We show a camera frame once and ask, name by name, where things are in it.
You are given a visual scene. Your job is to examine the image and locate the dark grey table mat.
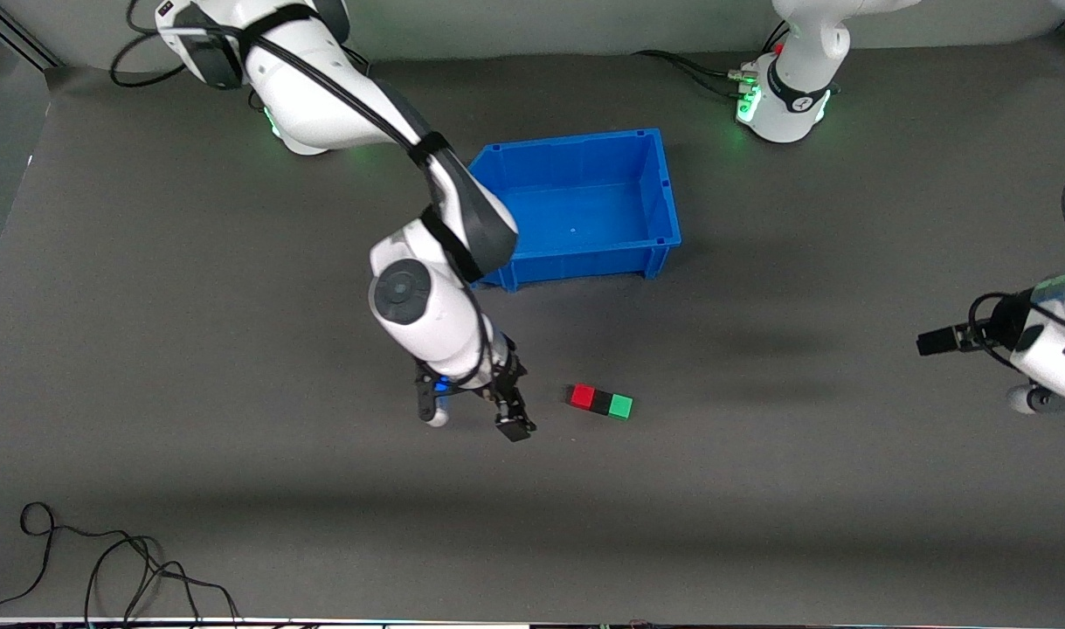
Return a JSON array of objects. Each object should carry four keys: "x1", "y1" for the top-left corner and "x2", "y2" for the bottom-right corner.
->
[{"x1": 0, "y1": 39, "x2": 1065, "y2": 623}]

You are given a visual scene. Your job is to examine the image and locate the blue plastic bin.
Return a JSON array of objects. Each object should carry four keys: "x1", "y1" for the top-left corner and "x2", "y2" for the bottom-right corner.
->
[{"x1": 467, "y1": 128, "x2": 682, "y2": 293}]

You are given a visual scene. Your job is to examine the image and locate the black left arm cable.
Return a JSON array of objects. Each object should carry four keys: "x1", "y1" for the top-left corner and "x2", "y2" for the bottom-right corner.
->
[{"x1": 967, "y1": 291, "x2": 1065, "y2": 372}]

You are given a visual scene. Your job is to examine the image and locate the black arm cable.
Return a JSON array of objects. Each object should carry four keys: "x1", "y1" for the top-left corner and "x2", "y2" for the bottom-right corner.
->
[
  {"x1": 110, "y1": 0, "x2": 498, "y2": 390},
  {"x1": 967, "y1": 291, "x2": 1065, "y2": 372}
]

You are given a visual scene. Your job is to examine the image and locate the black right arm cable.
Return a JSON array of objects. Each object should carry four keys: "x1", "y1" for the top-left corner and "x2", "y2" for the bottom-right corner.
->
[{"x1": 110, "y1": 0, "x2": 498, "y2": 390}]

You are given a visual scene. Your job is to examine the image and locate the black left base cable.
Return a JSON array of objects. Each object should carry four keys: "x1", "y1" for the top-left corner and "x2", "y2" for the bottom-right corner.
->
[{"x1": 633, "y1": 50, "x2": 751, "y2": 97}]

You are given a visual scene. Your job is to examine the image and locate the thin black loose cable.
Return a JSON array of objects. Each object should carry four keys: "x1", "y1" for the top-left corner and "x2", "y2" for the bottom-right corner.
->
[
  {"x1": 84, "y1": 535, "x2": 203, "y2": 626},
  {"x1": 0, "y1": 502, "x2": 240, "y2": 626}
]

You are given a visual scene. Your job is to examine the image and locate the dark metal frame rail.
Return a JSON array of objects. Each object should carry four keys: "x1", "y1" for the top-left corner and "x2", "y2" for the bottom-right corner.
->
[{"x1": 0, "y1": 0, "x2": 61, "y2": 71}]

